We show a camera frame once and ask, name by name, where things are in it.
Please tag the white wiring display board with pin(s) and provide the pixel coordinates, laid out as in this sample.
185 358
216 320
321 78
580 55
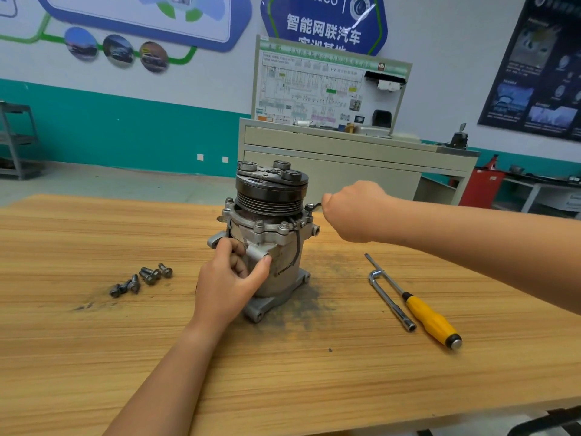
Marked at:
300 86

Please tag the blue hexagon wall sign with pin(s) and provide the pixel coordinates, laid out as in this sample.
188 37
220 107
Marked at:
320 18

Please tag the grey metal shelf cart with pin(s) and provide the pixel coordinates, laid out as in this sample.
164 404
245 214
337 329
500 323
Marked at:
18 140

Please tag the silver combination wrench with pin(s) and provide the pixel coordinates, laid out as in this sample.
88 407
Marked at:
313 208

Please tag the person's right hand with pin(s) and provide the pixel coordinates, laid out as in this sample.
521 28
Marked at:
359 213

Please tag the silver L-shaped socket wrench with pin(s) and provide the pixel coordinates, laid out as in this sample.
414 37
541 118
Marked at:
392 301

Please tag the person's right forearm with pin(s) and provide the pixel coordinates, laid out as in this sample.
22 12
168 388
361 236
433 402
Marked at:
499 249

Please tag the person's left forearm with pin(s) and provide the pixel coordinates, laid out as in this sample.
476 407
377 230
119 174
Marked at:
159 390

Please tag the white infographic wall panel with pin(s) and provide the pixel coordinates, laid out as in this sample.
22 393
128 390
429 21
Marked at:
7 4

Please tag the round photo wall decal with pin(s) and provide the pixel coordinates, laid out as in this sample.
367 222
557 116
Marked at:
118 51
81 43
153 57

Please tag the blue rounded infographic panel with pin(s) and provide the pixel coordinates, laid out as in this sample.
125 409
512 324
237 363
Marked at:
118 9

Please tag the red cabinet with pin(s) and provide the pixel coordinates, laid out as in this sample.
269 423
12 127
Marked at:
481 189

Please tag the small black device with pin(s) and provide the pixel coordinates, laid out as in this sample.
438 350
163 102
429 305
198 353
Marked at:
459 139

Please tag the beige workbench cabinet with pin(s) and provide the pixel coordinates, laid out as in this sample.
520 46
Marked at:
363 159

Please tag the grey metal compressor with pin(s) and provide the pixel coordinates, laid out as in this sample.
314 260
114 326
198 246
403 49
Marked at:
268 227

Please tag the dark wall poster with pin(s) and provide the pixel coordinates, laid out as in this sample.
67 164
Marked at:
536 72

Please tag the person's left hand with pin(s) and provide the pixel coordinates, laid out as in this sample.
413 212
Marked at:
222 290

